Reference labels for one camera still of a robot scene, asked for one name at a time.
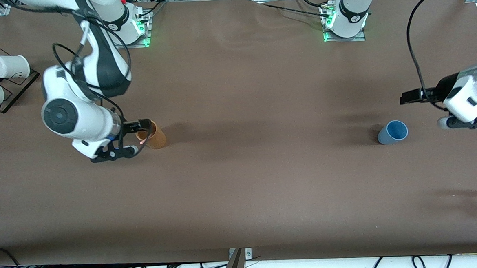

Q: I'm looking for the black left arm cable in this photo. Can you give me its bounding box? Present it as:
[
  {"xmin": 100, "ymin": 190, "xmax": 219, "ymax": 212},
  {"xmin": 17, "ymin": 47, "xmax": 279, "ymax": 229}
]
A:
[{"xmin": 404, "ymin": 0, "xmax": 477, "ymax": 113}]

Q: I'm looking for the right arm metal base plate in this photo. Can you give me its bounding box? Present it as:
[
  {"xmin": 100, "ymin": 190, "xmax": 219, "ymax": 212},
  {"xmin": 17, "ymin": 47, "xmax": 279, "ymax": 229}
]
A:
[{"xmin": 112, "ymin": 8, "xmax": 153, "ymax": 49}]

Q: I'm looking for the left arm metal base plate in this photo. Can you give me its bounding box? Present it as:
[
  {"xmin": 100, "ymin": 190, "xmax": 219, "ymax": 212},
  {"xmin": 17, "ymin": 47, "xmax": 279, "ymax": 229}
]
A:
[{"xmin": 321, "ymin": 1, "xmax": 367, "ymax": 43}]

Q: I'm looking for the blue cup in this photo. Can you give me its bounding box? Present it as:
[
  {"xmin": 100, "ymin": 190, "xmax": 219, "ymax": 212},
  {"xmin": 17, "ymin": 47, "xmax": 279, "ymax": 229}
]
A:
[{"xmin": 376, "ymin": 120, "xmax": 409, "ymax": 146}]

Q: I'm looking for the silver metal bracket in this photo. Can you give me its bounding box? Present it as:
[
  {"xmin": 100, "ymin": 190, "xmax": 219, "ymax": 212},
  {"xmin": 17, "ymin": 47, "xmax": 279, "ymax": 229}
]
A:
[{"xmin": 228, "ymin": 248, "xmax": 253, "ymax": 261}]

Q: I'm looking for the brown cylindrical cup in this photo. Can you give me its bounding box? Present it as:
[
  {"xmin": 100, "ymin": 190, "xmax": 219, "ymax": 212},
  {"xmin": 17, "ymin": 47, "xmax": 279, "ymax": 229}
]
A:
[{"xmin": 135, "ymin": 120, "xmax": 167, "ymax": 150}]

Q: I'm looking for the black wire cup rack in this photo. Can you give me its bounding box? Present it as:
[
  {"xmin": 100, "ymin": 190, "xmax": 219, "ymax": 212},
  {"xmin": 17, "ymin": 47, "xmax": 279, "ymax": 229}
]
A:
[{"xmin": 0, "ymin": 40, "xmax": 42, "ymax": 114}]

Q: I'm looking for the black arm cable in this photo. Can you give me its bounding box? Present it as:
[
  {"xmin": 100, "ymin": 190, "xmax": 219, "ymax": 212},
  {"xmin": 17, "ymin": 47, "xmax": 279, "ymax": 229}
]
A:
[
  {"xmin": 404, "ymin": 0, "xmax": 477, "ymax": 113},
  {"xmin": 51, "ymin": 17, "xmax": 137, "ymax": 157}
]

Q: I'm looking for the black cable on table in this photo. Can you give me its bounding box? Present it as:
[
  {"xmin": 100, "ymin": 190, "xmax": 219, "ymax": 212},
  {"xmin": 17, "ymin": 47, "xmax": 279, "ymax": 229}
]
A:
[{"xmin": 255, "ymin": 0, "xmax": 333, "ymax": 23}]

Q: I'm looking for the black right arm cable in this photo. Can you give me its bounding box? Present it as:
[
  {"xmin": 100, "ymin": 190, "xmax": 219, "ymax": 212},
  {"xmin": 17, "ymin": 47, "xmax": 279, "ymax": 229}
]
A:
[{"xmin": 51, "ymin": 17, "xmax": 137, "ymax": 157}]

